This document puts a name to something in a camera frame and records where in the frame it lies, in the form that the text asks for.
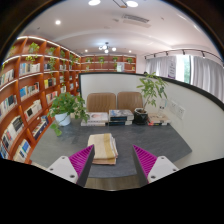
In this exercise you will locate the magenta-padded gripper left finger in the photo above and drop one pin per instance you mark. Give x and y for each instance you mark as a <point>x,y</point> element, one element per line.
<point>63,168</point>

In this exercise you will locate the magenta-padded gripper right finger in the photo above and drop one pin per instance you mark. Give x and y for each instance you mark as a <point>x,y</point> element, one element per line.
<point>161,168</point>

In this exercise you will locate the yellow striped towel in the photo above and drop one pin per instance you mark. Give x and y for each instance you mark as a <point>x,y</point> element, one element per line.
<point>102,146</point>

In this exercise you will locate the leafy plant in white pot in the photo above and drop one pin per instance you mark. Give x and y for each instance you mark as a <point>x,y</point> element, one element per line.
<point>62,119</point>

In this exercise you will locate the small stack of booklets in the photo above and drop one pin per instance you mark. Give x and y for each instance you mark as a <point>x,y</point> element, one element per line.
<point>158,119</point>

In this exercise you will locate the white thick book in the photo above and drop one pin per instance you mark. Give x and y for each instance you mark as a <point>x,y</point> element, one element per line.
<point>92,124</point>

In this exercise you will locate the tall plant in black pot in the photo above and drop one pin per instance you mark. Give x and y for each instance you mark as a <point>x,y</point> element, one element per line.
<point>140,116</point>

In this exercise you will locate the dark blue book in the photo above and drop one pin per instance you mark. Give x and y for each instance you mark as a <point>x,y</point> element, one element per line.
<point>120,123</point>

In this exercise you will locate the orange bookshelf unit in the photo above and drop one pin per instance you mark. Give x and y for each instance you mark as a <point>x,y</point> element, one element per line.
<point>20,110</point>

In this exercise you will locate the tan padded chair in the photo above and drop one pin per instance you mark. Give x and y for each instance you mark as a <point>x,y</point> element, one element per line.
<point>130,100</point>
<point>101,101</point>

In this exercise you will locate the white hanging banner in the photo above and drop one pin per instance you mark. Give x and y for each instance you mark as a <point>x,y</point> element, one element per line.
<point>171,66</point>

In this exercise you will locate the white curtain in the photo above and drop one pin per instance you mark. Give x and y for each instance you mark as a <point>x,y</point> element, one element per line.
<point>206,75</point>

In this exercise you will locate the white poster on shelf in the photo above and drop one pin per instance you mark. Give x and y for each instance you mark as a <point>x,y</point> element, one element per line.
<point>120,66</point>

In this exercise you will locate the round bulb chandelier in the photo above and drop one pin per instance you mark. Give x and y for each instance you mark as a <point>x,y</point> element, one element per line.
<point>106,47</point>

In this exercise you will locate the ceiling air vent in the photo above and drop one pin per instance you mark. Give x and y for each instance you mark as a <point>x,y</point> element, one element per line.
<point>135,20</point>

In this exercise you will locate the white wall socket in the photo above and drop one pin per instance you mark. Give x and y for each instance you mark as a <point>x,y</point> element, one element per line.
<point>180,112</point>
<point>173,106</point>

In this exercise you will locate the black track light rail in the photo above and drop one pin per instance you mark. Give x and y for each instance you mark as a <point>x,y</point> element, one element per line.
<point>173,51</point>

